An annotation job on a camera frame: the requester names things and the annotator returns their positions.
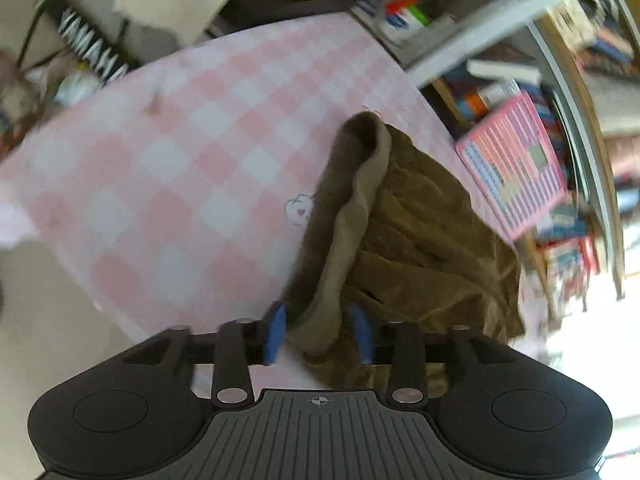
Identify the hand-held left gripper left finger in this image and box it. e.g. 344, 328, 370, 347
122, 302, 289, 408

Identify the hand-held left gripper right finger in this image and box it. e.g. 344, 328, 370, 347
349, 304, 523, 407

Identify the brown garment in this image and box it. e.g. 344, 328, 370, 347
282, 111, 527, 401

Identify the pink checkered printed mat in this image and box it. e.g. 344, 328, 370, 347
0, 11, 551, 401

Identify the pink toy learning tablet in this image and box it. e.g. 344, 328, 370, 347
455, 91, 569, 242

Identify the wooden bookshelf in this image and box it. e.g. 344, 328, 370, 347
430, 0, 640, 321

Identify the white book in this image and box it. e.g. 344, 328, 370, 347
466, 58, 544, 87

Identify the box of coloured markers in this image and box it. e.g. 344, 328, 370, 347
350, 0, 453, 48

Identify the white shelf frame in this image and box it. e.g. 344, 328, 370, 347
405, 0, 623, 88

